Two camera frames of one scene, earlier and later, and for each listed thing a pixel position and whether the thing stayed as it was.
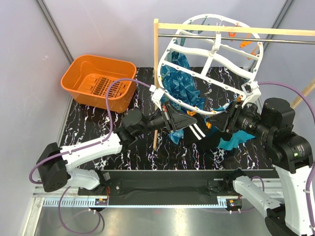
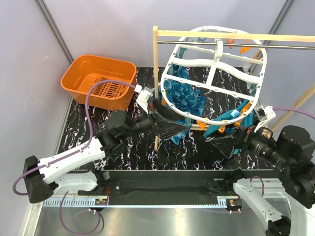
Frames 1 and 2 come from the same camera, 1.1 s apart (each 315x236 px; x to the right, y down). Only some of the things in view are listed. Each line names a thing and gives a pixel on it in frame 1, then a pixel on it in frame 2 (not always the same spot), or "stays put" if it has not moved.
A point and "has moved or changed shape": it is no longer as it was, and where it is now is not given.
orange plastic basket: (86, 77) stays put
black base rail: (193, 187) stays put
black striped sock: (200, 135) -> (227, 140)
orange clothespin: (208, 125) has moved or changed shape
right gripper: (220, 121) -> (242, 137)
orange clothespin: (191, 113) -> (201, 124)
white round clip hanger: (209, 62) has moved or changed shape
